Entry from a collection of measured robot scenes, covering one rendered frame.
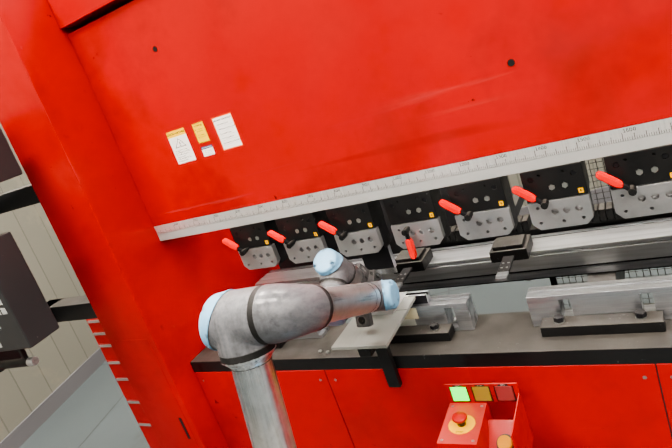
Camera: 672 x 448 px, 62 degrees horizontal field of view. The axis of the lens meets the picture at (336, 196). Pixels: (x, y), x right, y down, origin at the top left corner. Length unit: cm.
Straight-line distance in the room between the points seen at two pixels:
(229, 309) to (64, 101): 120
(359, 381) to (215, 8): 124
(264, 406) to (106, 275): 113
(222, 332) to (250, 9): 95
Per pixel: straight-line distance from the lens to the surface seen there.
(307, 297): 110
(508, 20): 145
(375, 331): 168
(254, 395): 119
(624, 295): 167
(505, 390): 163
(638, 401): 170
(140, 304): 216
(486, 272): 199
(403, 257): 202
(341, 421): 207
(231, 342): 114
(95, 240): 214
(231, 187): 192
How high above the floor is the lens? 179
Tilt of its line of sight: 14 degrees down
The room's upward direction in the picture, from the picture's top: 20 degrees counter-clockwise
